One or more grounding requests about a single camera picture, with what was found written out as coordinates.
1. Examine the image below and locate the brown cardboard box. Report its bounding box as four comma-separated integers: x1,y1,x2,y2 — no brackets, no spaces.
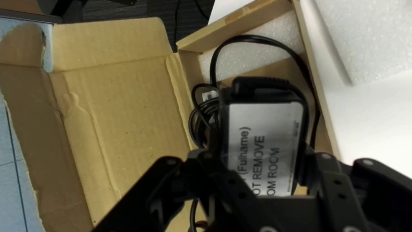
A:
0,0,342,232

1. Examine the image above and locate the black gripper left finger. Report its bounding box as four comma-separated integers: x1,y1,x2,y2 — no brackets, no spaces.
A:
92,150,221,232

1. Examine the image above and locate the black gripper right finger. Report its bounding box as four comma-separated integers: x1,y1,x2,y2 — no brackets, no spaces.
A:
300,149,412,232

